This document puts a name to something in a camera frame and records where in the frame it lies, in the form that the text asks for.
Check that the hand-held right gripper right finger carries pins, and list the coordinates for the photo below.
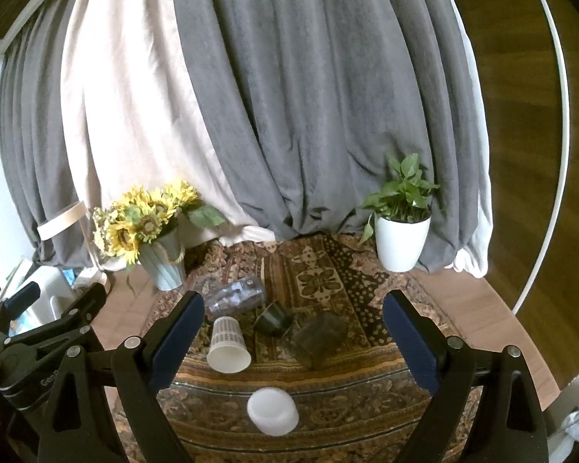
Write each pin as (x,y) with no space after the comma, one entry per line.
(410,342)

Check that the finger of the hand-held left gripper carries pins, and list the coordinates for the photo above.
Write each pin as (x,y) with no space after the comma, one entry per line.
(21,299)
(88,304)

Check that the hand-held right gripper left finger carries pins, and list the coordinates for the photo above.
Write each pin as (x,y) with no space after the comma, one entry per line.
(178,337)

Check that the white paper cup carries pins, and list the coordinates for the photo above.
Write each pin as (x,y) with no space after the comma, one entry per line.
(226,342)

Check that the clear plastic cup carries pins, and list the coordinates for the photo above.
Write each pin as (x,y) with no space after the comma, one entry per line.
(234,296)

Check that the smoky transparent cup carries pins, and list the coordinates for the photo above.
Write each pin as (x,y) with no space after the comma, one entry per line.
(318,337)

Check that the dark green cup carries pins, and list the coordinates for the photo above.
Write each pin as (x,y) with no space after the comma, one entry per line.
(272,320)

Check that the white plastic cup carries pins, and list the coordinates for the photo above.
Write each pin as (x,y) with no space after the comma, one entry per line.
(272,412)

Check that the white box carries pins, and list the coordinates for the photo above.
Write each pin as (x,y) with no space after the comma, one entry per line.
(58,292)

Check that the pale green ribbed vase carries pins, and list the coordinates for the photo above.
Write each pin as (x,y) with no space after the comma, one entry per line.
(164,265)

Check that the cream curtain tieback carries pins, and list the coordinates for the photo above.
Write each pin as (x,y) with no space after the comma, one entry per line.
(60,222)

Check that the sunflower bouquet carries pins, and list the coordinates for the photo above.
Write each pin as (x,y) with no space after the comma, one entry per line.
(135,224)

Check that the white plant pot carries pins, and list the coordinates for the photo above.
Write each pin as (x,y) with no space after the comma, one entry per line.
(400,243)

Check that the patterned brown rug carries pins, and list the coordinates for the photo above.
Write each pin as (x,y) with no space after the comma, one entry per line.
(328,275)

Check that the white sheer curtain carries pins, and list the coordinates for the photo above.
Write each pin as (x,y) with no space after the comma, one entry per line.
(480,236)

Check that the grey curtain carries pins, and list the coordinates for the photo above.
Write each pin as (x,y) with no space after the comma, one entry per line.
(318,106)
(29,154)

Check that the green leafy plant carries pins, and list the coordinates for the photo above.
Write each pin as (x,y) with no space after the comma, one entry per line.
(400,197)

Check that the white crumpled cloth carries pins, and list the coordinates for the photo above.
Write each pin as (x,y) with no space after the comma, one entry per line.
(576,427)

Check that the cream curtain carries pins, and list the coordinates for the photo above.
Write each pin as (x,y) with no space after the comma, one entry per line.
(135,106)

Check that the white hoop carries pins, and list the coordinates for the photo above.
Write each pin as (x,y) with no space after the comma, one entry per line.
(562,154)

